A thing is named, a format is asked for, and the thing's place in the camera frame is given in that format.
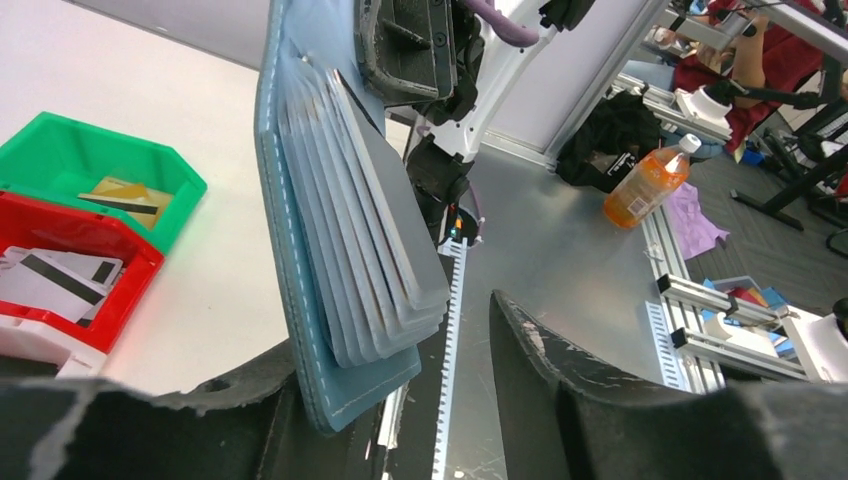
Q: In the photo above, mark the white toothed cable duct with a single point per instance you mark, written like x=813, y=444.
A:
x=457, y=252

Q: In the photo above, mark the purple cloth on floor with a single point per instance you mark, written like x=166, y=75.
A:
x=694, y=232

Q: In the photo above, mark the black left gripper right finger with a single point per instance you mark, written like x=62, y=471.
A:
x=567, y=414

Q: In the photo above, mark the white plastic bin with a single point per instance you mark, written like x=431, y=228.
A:
x=36, y=341

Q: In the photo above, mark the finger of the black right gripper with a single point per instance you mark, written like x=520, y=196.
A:
x=404, y=49

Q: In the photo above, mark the orange drink bottle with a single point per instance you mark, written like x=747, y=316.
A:
x=650, y=182

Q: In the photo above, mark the gold cards in green bin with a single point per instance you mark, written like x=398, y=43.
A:
x=144, y=205

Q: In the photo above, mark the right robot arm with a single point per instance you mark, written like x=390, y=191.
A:
x=588, y=58

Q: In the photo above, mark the white magnetic stripe cards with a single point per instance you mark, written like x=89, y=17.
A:
x=71, y=285

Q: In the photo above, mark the red plastic bin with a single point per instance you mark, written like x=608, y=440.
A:
x=31, y=223

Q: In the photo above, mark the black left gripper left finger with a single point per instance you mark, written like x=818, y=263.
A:
x=248, y=423

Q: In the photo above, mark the blue leather card holder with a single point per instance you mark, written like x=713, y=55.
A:
x=360, y=279

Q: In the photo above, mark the green plastic bin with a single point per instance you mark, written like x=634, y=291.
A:
x=59, y=160

